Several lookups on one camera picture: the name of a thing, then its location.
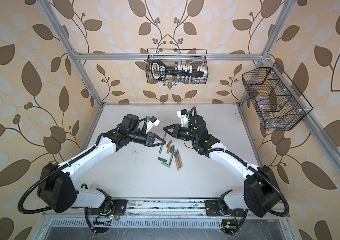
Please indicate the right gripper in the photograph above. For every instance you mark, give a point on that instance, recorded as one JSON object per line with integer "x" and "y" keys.
{"x": 176, "y": 133}

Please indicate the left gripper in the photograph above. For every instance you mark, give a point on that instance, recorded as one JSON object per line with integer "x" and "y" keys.
{"x": 149, "y": 139}

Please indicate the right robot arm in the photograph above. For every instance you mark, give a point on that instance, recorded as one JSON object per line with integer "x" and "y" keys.
{"x": 260, "y": 194}

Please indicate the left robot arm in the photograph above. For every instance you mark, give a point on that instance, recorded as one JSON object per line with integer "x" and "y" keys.
{"x": 56, "y": 185}

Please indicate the light green cap lower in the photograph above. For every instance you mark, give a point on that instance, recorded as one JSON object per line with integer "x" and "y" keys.
{"x": 165, "y": 164}

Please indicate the black socket tool set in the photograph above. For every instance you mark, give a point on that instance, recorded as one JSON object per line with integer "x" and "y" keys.
{"x": 161, "y": 71}

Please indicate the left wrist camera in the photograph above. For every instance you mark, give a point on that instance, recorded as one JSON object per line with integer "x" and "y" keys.
{"x": 151, "y": 122}

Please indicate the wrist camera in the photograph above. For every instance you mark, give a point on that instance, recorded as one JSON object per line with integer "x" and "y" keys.
{"x": 183, "y": 115}
{"x": 151, "y": 122}

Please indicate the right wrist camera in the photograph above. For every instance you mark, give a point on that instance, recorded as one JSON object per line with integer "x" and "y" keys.
{"x": 183, "y": 115}

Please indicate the back wire basket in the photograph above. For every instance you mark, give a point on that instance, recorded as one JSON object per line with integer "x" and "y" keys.
{"x": 195, "y": 57}

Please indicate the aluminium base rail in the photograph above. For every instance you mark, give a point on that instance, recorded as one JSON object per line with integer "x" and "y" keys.
{"x": 165, "y": 208}

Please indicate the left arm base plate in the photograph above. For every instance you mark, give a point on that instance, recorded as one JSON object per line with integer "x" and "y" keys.
{"x": 114, "y": 207}

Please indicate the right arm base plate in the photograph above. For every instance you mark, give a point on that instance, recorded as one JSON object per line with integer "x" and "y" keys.
{"x": 218, "y": 208}

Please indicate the side wire basket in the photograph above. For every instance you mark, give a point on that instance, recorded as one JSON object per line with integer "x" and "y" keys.
{"x": 278, "y": 102}

